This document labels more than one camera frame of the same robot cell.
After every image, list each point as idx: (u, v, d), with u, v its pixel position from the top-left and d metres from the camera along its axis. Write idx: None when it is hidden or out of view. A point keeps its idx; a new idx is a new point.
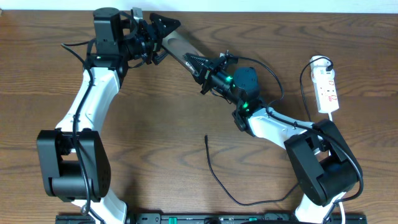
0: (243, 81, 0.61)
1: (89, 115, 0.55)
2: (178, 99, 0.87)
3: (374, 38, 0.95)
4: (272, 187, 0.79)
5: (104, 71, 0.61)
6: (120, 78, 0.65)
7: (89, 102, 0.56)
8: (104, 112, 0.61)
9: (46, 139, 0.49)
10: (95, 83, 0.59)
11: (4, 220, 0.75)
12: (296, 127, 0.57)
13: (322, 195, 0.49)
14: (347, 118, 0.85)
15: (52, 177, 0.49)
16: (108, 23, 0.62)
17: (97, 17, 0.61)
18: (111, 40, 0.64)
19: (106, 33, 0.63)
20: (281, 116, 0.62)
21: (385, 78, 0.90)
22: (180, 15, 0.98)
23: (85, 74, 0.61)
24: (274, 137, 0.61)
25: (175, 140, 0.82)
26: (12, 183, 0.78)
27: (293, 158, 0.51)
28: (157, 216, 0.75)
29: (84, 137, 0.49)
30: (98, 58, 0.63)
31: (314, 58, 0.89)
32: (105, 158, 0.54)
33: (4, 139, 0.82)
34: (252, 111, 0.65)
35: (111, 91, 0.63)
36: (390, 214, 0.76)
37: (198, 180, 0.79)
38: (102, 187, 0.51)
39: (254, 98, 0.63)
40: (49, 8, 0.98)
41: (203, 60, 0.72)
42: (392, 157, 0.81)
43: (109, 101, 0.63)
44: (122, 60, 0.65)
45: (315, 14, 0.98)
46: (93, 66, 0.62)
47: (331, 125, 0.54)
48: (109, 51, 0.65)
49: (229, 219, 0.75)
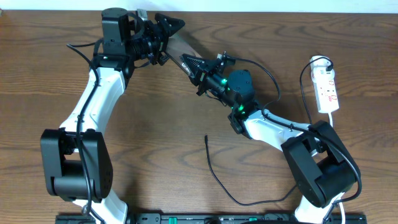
0: (237, 84, 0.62)
1: (93, 116, 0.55)
2: (178, 99, 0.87)
3: (374, 38, 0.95)
4: (272, 187, 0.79)
5: (111, 73, 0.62)
6: (125, 79, 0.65)
7: (94, 102, 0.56)
8: (109, 113, 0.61)
9: (51, 139, 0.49)
10: (101, 83, 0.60)
11: (5, 220, 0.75)
12: (293, 130, 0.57)
13: (321, 197, 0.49)
14: (347, 118, 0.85)
15: (55, 176, 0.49)
16: (116, 24, 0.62)
17: (105, 17, 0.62)
18: (118, 40, 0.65)
19: (113, 33, 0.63)
20: (277, 119, 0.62)
21: (386, 78, 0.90)
22: (180, 15, 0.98)
23: (91, 75, 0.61)
24: (271, 139, 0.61)
25: (175, 140, 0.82)
26: (11, 183, 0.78)
27: (290, 160, 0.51)
28: (157, 216, 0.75)
29: (87, 137, 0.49)
30: (104, 58, 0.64)
31: (314, 58, 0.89)
32: (107, 159, 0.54)
33: (4, 139, 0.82)
34: (247, 113, 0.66)
35: (115, 92, 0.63)
36: (390, 214, 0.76)
37: (198, 180, 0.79)
38: (104, 188, 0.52)
39: (249, 100, 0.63)
40: (49, 8, 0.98)
41: (199, 61, 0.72)
42: (392, 157, 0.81)
43: (113, 103, 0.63)
44: (128, 61, 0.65)
45: (315, 14, 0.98)
46: (99, 66, 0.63)
47: (328, 126, 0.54)
48: (115, 51, 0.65)
49: (229, 219, 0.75)
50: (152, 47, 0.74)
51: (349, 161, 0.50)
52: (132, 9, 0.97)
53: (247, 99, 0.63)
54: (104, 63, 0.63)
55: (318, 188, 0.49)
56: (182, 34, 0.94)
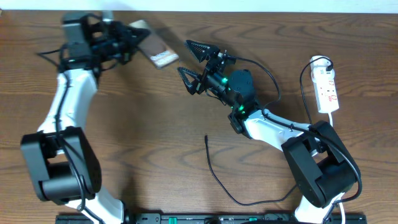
0: (239, 84, 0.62)
1: (70, 114, 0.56)
2: (178, 99, 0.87)
3: (375, 38, 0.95)
4: (272, 187, 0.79)
5: (79, 72, 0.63)
6: (95, 78, 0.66)
7: (68, 101, 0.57)
8: (84, 111, 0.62)
9: (31, 142, 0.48)
10: (72, 84, 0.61)
11: (5, 219, 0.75)
12: (293, 130, 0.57)
13: (321, 196, 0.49)
14: (347, 119, 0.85)
15: (42, 180, 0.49)
16: (78, 26, 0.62)
17: (65, 20, 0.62)
18: (81, 42, 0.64)
19: (74, 35, 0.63)
20: (276, 118, 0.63)
21: (385, 78, 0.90)
22: (179, 15, 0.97)
23: (60, 78, 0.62)
24: (271, 138, 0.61)
25: (175, 140, 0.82)
26: (12, 183, 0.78)
27: (290, 160, 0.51)
28: (157, 216, 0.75)
29: (68, 134, 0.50)
30: (71, 61, 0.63)
31: (314, 58, 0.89)
32: (94, 155, 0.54)
33: (4, 139, 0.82)
34: (247, 113, 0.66)
35: (89, 90, 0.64)
36: (390, 214, 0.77)
37: (198, 179, 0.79)
38: (94, 183, 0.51)
39: (249, 101, 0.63)
40: (48, 8, 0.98)
41: (204, 47, 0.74)
42: (392, 157, 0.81)
43: (87, 101, 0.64)
44: (96, 60, 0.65)
45: (316, 14, 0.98)
46: (69, 67, 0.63)
47: (328, 126, 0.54)
48: (79, 53, 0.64)
49: (229, 219, 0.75)
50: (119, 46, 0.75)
51: (349, 161, 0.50)
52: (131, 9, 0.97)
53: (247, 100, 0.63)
54: (74, 63, 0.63)
55: (318, 188, 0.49)
56: (181, 34, 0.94)
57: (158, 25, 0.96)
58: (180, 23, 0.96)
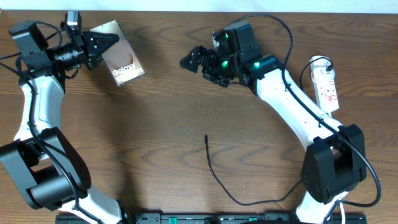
0: (232, 26, 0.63)
1: (43, 117, 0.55)
2: (177, 99, 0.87)
3: (375, 38, 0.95)
4: (272, 187, 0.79)
5: (44, 78, 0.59)
6: (61, 83, 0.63)
7: (39, 106, 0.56)
8: (58, 116, 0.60)
9: (9, 153, 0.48)
10: (38, 91, 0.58)
11: (5, 219, 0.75)
12: (322, 125, 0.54)
13: (326, 198, 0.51)
14: (347, 119, 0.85)
15: (30, 186, 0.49)
16: (29, 35, 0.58)
17: (13, 32, 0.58)
18: (37, 51, 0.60)
19: (27, 45, 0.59)
20: (298, 93, 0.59)
21: (385, 79, 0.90)
22: (179, 15, 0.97)
23: (25, 89, 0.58)
24: (294, 122, 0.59)
25: (175, 140, 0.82)
26: (11, 183, 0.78)
27: (311, 162, 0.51)
28: (157, 216, 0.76)
29: (46, 135, 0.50)
30: (32, 71, 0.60)
31: (314, 58, 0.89)
32: (78, 155, 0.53)
33: (6, 139, 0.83)
34: (262, 65, 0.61)
35: (56, 95, 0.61)
36: (390, 214, 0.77)
37: (198, 179, 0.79)
38: (84, 180, 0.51)
39: (248, 42, 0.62)
40: (48, 8, 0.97)
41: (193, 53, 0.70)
42: (392, 157, 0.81)
43: (58, 104, 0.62)
44: (56, 65, 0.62)
45: (316, 14, 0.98)
46: (34, 76, 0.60)
47: (358, 134, 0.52)
48: (38, 61, 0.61)
49: (229, 219, 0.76)
50: (89, 57, 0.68)
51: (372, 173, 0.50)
52: (132, 10, 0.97)
53: (249, 50, 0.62)
54: (35, 72, 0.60)
55: (326, 189, 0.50)
56: (181, 33, 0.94)
57: (159, 25, 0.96)
58: (180, 23, 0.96)
